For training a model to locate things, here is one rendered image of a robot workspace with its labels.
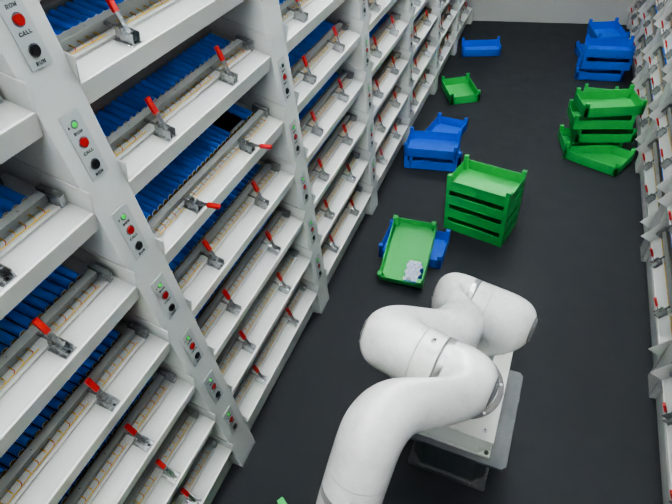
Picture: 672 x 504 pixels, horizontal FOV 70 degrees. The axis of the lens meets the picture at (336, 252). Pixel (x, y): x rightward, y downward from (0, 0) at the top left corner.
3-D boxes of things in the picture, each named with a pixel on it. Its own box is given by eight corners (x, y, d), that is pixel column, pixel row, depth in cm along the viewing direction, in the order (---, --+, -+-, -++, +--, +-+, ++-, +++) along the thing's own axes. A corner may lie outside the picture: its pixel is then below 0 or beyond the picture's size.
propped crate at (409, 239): (422, 288, 214) (420, 283, 207) (379, 279, 221) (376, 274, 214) (437, 228, 223) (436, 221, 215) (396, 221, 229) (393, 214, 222)
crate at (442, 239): (449, 241, 234) (450, 228, 229) (440, 269, 221) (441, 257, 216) (391, 230, 244) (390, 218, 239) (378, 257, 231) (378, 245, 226)
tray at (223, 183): (282, 133, 149) (285, 107, 141) (165, 267, 110) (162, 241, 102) (225, 108, 150) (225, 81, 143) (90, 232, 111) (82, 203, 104)
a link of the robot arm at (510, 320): (458, 321, 128) (468, 263, 111) (527, 351, 121) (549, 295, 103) (439, 355, 122) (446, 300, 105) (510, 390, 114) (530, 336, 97)
